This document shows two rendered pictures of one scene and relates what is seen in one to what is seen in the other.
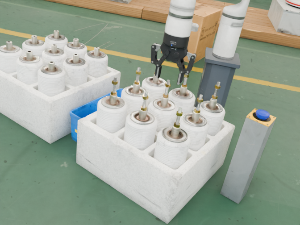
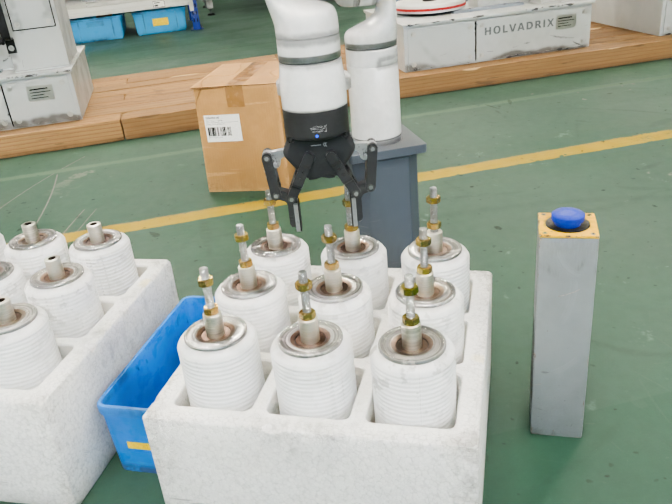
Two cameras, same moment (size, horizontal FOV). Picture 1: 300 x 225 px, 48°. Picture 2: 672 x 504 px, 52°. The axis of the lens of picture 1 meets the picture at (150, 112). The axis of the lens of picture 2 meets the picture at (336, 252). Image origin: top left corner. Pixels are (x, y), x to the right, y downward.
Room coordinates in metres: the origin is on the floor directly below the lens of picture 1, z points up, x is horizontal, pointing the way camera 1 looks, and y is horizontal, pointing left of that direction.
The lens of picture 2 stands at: (0.20, 0.16, 0.69)
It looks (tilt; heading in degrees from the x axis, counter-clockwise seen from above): 26 degrees down; 345
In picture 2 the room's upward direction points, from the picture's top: 6 degrees counter-clockwise
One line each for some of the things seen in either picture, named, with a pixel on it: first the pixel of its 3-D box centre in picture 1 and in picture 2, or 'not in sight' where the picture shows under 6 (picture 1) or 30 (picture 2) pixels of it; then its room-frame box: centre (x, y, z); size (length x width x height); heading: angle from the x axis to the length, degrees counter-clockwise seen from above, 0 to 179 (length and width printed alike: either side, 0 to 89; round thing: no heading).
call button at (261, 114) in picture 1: (262, 115); (567, 219); (0.87, -0.33, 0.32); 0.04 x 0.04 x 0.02
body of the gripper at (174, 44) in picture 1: (174, 46); (318, 138); (0.96, -0.04, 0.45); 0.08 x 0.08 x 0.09
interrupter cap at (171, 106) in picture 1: (164, 104); (334, 288); (0.96, -0.04, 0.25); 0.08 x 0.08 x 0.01
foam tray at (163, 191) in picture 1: (156, 144); (344, 387); (0.96, -0.04, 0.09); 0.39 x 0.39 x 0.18; 59
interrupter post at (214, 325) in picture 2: (113, 98); (214, 324); (0.92, 0.12, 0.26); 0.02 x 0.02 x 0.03
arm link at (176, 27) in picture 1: (181, 21); (311, 73); (0.98, -0.05, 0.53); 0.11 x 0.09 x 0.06; 164
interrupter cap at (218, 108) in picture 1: (211, 106); (434, 249); (1.00, -0.20, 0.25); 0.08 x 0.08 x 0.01
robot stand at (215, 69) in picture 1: (214, 86); (381, 212); (1.38, -0.27, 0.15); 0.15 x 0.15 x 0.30; 85
